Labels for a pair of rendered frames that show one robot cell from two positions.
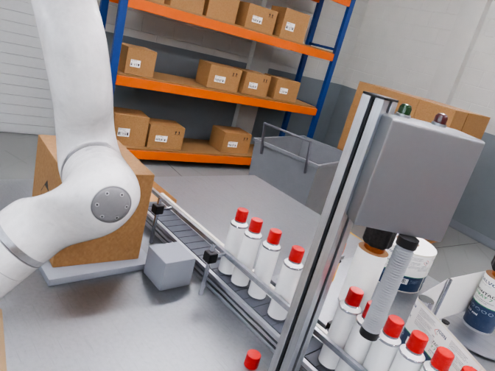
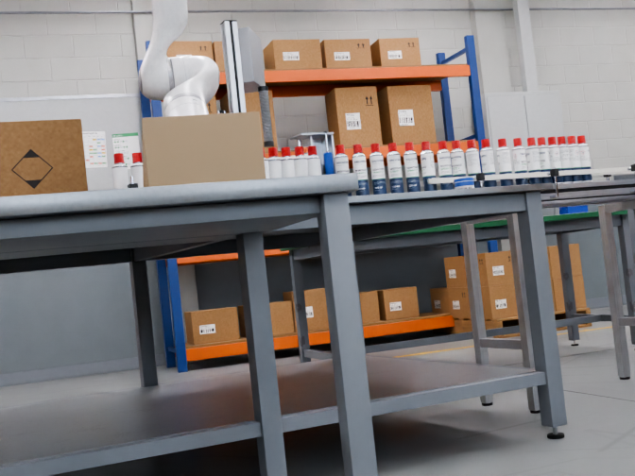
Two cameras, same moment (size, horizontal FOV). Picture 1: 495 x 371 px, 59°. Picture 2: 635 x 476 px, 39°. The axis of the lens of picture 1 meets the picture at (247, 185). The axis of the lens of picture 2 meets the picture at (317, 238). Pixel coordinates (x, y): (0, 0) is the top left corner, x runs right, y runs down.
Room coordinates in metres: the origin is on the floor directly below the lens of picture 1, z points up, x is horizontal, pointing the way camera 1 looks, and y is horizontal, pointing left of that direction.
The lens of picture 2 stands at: (-0.48, 2.57, 0.61)
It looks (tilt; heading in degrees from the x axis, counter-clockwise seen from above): 2 degrees up; 290
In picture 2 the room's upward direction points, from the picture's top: 6 degrees counter-clockwise
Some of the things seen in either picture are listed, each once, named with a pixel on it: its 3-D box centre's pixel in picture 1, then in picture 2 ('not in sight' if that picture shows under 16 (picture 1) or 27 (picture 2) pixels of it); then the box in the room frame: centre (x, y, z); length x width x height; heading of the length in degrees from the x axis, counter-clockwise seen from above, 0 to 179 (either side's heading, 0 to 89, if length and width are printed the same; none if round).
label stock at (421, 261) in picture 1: (400, 258); not in sight; (1.41, -0.58, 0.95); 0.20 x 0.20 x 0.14
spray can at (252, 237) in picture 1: (247, 252); (139, 182); (1.09, -0.05, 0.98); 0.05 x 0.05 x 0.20
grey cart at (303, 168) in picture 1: (297, 183); not in sight; (3.58, -0.41, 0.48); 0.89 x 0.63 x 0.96; 147
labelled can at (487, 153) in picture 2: not in sight; (488, 164); (0.08, -1.06, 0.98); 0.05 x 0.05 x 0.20
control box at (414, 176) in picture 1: (406, 174); (243, 61); (0.76, -0.27, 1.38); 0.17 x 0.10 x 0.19; 100
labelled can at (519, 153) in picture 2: not in sight; (520, 162); (-0.03, -1.17, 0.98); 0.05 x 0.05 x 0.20
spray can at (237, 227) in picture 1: (234, 241); (121, 183); (1.14, -0.01, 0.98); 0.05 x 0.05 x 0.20
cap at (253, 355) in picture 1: (253, 358); not in sight; (0.84, -0.12, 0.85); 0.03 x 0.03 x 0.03
